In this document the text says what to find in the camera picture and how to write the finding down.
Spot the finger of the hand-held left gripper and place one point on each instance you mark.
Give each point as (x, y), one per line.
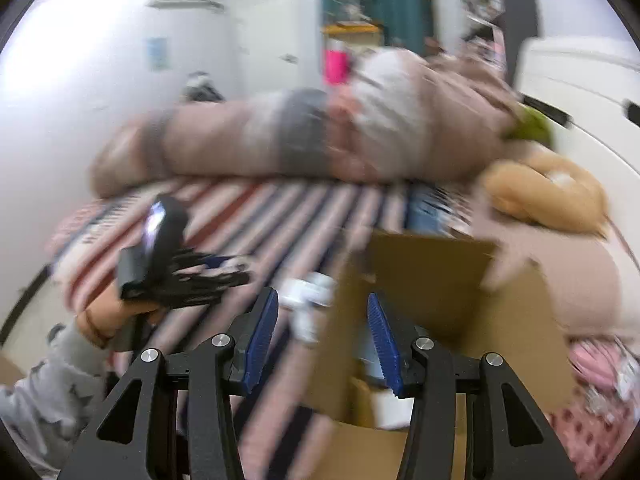
(215, 275)

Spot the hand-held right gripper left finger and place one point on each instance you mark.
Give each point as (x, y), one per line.
(261, 330)

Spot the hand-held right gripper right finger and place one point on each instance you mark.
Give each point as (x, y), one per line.
(381, 340)

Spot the brown cardboard box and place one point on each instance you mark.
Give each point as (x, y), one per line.
(425, 360)

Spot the white small object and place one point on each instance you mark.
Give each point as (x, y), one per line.
(307, 305)

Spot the grey star-print sleeved forearm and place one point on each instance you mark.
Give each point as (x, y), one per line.
(47, 400)

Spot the person's left hand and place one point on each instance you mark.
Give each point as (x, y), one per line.
(107, 317)

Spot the striped bed sheet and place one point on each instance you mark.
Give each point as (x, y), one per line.
(240, 240)

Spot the beige and grey rolled blanket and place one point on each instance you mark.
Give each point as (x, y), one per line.
(310, 130)

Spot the tan plush toy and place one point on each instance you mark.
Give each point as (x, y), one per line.
(547, 192)

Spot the pink patterned cloth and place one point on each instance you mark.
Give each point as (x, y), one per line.
(600, 400)

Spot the pink bottle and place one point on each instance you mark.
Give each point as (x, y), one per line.
(336, 66)

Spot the white air conditioner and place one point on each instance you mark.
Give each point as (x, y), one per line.
(186, 4)

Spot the green plush toy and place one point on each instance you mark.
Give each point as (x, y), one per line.
(532, 125)

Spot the white cabinet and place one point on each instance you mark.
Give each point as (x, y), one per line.
(582, 105)

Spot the teal curtain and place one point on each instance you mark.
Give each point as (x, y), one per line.
(385, 2)

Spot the blue wall paper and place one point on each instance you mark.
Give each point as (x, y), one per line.
(158, 54)

